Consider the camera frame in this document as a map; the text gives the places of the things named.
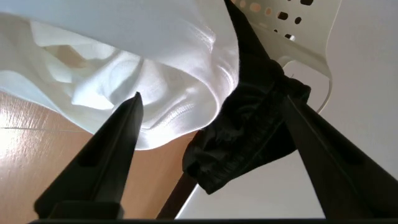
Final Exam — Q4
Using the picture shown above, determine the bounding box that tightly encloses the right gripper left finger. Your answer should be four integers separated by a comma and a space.
34, 91, 144, 220

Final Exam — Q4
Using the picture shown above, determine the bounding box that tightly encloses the white printed t-shirt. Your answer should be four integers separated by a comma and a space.
0, 0, 241, 151

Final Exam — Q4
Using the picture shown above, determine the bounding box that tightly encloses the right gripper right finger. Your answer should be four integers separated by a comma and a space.
282, 95, 398, 219

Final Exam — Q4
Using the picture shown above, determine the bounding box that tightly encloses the black garment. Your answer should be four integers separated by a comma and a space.
182, 0, 312, 195

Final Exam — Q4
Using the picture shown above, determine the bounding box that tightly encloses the white laundry basket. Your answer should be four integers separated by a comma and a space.
231, 0, 343, 114

